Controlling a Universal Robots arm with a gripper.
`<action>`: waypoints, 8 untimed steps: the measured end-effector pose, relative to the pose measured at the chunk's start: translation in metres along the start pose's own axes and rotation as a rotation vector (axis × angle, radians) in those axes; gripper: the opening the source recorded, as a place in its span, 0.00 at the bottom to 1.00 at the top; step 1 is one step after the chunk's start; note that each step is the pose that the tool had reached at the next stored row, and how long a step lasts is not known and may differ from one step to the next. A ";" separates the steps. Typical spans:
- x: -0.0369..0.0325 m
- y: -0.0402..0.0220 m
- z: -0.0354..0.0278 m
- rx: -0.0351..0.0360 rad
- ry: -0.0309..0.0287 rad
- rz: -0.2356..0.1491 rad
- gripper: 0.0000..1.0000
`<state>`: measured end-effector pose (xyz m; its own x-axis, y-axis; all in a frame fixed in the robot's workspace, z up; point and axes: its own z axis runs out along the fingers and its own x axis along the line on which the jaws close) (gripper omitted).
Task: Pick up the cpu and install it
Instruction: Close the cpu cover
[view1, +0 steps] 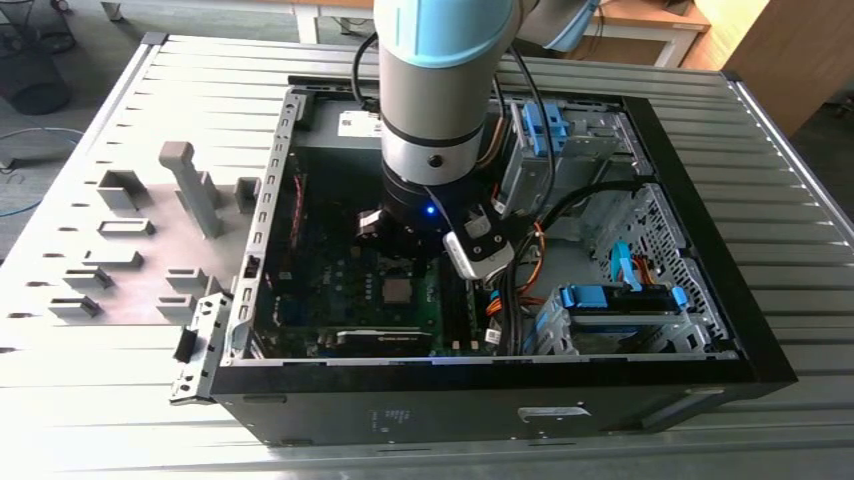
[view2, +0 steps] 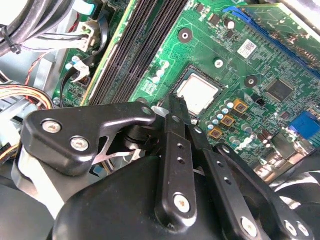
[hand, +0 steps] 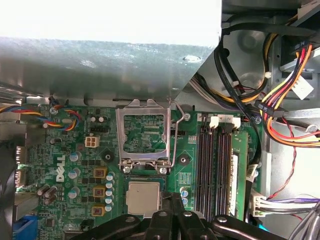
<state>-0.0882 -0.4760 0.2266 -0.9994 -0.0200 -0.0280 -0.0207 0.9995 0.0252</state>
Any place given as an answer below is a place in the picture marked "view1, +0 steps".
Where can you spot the silver disk bay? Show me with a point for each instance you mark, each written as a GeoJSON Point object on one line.
{"type": "Point", "coordinates": [694, 330]}

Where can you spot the silver optical drive cage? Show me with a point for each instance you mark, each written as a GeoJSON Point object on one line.
{"type": "Point", "coordinates": [587, 155]}

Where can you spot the black RAM slot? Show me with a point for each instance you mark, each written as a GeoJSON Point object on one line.
{"type": "Point", "coordinates": [448, 315]}
{"type": "Point", "coordinates": [463, 315]}
{"type": "Point", "coordinates": [456, 315]}

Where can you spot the black chair base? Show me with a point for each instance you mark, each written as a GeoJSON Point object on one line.
{"type": "Point", "coordinates": [53, 40]}

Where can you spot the blue board connector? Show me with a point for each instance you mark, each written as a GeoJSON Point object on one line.
{"type": "Point", "coordinates": [288, 312]}

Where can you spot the black disk blue carrier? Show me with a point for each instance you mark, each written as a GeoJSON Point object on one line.
{"type": "Point", "coordinates": [583, 296]}

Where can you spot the silver topped CPU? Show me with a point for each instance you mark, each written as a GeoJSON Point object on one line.
{"type": "Point", "coordinates": [399, 292]}

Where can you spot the silver card retainer bracket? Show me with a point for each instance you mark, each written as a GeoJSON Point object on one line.
{"type": "Point", "coordinates": [209, 325]}

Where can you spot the grey parts rack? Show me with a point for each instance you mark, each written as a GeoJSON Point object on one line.
{"type": "Point", "coordinates": [160, 235]}

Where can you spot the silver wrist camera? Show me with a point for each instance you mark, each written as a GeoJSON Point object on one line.
{"type": "Point", "coordinates": [476, 250]}

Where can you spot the black PC case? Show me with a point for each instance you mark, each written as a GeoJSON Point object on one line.
{"type": "Point", "coordinates": [467, 415]}

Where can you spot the blue drive bay latch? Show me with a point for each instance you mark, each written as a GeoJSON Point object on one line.
{"type": "Point", "coordinates": [534, 125]}

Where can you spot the green motherboard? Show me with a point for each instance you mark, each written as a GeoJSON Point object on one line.
{"type": "Point", "coordinates": [307, 310]}

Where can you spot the CPU socket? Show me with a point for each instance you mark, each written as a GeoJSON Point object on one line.
{"type": "Point", "coordinates": [400, 308]}

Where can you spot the black bin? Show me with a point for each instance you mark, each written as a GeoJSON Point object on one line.
{"type": "Point", "coordinates": [40, 85]}

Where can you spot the grey power supply unit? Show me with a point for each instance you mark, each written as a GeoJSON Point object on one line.
{"type": "Point", "coordinates": [320, 127]}

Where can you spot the black graphics card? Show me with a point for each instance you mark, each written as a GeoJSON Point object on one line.
{"type": "Point", "coordinates": [383, 340]}

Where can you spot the wooden cabinet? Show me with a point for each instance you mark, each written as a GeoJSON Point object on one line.
{"type": "Point", "coordinates": [787, 50]}

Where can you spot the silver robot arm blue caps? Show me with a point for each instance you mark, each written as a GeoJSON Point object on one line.
{"type": "Point", "coordinates": [427, 100]}

